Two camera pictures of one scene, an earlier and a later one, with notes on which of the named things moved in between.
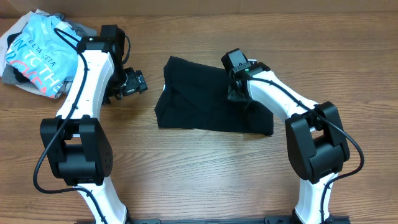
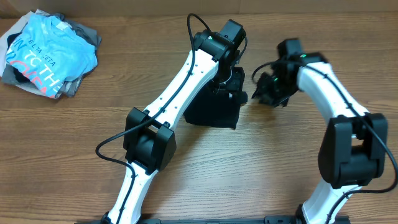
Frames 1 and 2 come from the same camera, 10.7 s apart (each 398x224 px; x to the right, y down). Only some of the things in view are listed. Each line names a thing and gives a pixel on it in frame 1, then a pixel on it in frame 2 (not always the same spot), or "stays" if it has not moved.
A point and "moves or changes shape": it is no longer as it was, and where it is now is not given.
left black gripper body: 126,82 → 230,81
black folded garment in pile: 19,76 stays
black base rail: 280,219 stays
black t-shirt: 194,95 moves or changes shape
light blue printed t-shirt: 46,53 stays
